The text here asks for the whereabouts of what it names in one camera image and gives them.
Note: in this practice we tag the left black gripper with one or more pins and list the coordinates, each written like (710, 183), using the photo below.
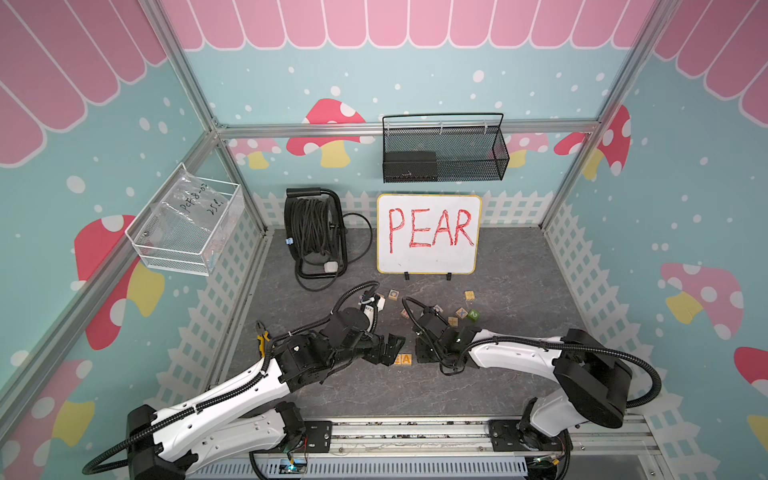
(375, 356)

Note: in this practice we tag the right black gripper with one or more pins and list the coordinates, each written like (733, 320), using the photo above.
(419, 354)

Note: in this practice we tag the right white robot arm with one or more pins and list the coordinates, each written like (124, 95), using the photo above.
(595, 384)

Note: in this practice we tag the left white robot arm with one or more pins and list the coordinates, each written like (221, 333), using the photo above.
(173, 442)

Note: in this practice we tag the white board with PEAR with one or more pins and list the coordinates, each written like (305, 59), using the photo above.
(422, 234)

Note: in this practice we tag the black box in basket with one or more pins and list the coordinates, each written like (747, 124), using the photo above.
(410, 166)

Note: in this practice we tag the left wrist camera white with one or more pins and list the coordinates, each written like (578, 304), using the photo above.
(371, 302)

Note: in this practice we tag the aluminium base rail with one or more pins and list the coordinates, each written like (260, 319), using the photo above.
(449, 448)

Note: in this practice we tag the yellow handled pliers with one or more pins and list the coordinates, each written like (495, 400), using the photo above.
(263, 338)

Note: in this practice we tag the black cable reel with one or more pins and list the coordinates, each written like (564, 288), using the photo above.
(316, 235)

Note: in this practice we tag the black mesh wall basket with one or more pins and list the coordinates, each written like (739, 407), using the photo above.
(469, 146)

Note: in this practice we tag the clear plastic wall bin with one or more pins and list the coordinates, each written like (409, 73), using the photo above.
(187, 225)

